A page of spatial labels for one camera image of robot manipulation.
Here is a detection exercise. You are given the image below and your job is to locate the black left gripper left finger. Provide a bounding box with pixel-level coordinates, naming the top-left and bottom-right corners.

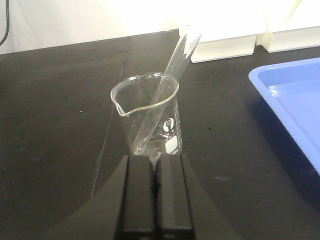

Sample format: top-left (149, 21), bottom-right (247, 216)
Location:
top-left (49, 155), bottom-right (156, 240)

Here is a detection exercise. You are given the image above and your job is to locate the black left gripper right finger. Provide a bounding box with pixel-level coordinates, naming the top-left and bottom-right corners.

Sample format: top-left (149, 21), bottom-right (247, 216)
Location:
top-left (156, 155), bottom-right (238, 240)

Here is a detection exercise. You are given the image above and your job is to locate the clear glass test tube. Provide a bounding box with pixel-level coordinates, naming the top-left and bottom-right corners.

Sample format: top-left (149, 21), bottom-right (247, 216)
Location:
top-left (132, 25), bottom-right (203, 155)

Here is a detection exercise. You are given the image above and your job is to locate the glass beaker on counter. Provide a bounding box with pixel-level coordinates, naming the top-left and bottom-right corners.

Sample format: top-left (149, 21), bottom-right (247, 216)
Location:
top-left (110, 72), bottom-right (183, 162)

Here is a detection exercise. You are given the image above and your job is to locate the blue plastic tray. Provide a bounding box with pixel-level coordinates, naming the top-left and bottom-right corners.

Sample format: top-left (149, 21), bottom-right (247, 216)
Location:
top-left (248, 57), bottom-right (320, 172)

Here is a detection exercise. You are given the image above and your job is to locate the left white storage bin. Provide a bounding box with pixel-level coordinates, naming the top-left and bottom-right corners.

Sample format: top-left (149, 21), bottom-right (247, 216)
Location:
top-left (162, 16), bottom-right (258, 63)

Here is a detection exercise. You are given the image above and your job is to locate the white storage bin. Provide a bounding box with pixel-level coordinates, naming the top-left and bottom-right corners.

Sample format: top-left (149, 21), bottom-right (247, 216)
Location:
top-left (255, 0), bottom-right (320, 54)
top-left (162, 16), bottom-right (258, 63)

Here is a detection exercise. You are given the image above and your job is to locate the middle white storage bin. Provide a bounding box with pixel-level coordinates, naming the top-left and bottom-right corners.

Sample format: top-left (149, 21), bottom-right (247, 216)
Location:
top-left (255, 0), bottom-right (320, 54)

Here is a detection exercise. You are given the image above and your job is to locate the black power cable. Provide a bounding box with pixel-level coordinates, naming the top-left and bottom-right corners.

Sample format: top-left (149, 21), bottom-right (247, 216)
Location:
top-left (0, 0), bottom-right (11, 47)

